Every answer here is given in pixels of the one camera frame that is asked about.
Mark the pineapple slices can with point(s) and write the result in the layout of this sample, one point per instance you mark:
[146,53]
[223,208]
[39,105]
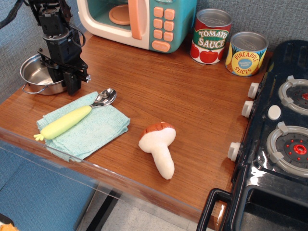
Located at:
[246,53]

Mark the plush mushroom toy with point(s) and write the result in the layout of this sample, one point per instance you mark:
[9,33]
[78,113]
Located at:
[155,139]

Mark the orange object at corner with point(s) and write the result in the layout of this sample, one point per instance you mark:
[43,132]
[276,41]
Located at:
[8,227]

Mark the spoon with yellow handle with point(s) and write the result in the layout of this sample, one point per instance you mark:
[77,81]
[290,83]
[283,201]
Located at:
[66,122]

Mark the teal toy microwave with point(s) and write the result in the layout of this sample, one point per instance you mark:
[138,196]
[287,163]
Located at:
[156,25]

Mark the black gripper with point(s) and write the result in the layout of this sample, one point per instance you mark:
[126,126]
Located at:
[62,59]

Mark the light teal folded cloth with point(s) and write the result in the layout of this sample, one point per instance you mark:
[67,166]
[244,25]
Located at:
[99,127]

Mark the small stainless steel pot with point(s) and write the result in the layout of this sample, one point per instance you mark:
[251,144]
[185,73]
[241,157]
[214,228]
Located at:
[37,78]

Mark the clear acrylic table guard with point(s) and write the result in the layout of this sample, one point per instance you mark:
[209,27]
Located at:
[42,192]

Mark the black toy stove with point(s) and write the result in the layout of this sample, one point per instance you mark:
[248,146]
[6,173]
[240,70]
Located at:
[270,179]

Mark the tomato sauce can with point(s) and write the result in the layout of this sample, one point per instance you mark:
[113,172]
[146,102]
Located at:
[211,30]

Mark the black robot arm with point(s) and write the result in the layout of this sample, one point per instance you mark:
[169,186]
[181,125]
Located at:
[53,16]

